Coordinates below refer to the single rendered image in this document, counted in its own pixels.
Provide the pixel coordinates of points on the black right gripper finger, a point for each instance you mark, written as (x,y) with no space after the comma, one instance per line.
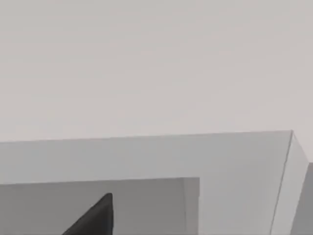
(97,218)

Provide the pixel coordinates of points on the white sink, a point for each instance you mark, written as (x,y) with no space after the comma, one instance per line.
(232,171)

